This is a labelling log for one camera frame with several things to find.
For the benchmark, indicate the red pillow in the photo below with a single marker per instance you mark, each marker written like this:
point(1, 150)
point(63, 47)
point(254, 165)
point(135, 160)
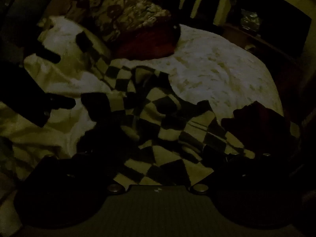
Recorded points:
point(148, 42)

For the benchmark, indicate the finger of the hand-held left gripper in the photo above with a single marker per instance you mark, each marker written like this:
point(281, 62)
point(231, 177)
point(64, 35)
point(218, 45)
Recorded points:
point(63, 103)
point(50, 56)

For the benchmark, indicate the bed with white sheet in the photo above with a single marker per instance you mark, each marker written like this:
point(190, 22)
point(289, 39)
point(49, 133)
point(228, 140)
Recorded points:
point(209, 64)

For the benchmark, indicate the window with dark curtains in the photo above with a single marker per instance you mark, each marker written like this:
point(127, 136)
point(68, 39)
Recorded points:
point(200, 0)

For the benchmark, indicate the dark wooden shelf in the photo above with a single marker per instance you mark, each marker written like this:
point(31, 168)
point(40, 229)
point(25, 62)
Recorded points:
point(271, 22)

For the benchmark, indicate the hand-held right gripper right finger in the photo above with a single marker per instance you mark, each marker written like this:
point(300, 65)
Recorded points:
point(209, 156)

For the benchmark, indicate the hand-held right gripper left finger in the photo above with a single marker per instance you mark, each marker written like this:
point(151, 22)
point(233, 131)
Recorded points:
point(128, 133)

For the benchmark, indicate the floral patterned blanket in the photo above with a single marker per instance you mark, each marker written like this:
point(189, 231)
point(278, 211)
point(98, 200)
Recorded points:
point(121, 12)

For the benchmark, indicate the black white checkered cloth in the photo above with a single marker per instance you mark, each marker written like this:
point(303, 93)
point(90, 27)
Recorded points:
point(158, 108)

